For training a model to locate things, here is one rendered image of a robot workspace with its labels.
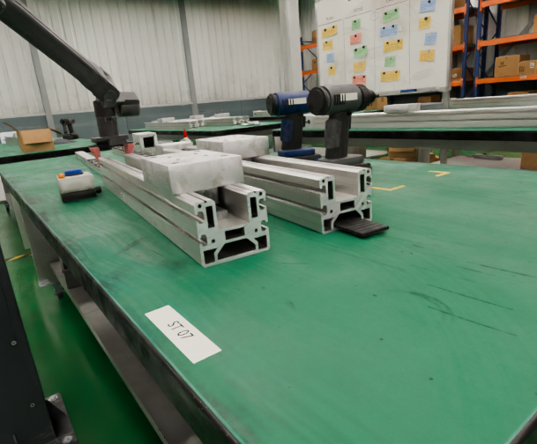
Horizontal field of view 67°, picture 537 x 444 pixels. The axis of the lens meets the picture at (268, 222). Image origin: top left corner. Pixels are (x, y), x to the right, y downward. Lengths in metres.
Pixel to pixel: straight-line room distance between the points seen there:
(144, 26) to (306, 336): 13.06
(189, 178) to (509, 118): 1.79
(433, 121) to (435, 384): 2.07
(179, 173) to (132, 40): 12.58
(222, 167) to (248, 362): 0.32
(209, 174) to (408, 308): 0.32
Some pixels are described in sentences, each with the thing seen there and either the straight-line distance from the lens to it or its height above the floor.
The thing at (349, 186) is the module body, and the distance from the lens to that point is 0.65.
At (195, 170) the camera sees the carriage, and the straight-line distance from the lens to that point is 0.57.
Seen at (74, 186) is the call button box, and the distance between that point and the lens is 1.11.
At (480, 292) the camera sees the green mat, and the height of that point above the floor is 0.78.
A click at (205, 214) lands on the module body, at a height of 0.85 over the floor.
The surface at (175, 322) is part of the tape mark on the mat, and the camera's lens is 0.41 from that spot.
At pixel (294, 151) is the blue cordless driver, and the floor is 0.85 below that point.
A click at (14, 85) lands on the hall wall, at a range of 12.26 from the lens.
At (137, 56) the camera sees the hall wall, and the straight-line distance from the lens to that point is 13.07.
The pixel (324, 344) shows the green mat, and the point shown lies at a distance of 0.35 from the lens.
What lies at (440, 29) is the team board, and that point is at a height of 1.42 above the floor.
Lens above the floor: 0.97
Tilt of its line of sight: 16 degrees down
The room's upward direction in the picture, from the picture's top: 5 degrees counter-clockwise
